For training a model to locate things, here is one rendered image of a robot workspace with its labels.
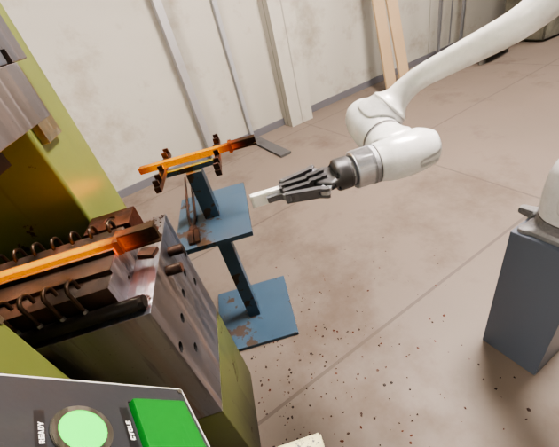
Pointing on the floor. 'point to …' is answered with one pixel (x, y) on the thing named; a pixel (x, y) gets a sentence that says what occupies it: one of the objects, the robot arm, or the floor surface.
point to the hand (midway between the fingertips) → (265, 197)
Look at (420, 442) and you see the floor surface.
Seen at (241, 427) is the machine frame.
